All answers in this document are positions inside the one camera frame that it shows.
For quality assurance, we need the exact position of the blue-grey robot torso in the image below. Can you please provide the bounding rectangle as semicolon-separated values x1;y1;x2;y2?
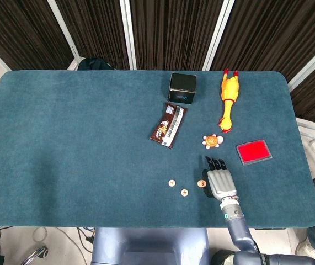
90;227;210;265

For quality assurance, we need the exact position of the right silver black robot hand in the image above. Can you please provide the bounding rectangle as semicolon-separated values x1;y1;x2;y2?
200;156;238;202

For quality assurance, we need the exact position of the yellow rubber chicken toy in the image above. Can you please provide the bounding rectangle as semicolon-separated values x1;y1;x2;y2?
217;68;241;134

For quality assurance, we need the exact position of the white shoe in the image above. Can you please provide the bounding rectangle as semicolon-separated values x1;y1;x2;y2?
296;239;315;256

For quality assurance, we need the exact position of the black bag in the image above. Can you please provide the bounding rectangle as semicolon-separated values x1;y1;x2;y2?
77;57;117;71

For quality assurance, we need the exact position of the red ink pad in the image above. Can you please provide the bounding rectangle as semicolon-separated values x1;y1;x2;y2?
236;139;273;166

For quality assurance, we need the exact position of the chrome chair leg with caster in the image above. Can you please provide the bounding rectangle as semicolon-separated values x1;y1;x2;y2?
22;246;50;265

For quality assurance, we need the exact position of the blue felt table cloth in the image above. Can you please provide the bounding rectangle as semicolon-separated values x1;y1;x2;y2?
0;70;315;229

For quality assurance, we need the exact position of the orange turtle toy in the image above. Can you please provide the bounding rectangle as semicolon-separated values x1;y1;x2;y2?
201;134;225;150

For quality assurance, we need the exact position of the brown snack packet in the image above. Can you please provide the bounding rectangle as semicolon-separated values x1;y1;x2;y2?
149;102;189;150

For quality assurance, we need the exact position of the black cable with plug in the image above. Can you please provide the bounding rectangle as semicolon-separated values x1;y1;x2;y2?
76;227;97;248

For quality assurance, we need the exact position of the black waste bin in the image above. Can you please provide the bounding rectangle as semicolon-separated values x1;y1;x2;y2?
211;249;237;265

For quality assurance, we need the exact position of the black cube box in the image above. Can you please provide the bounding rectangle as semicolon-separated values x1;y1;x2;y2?
167;72;197;105

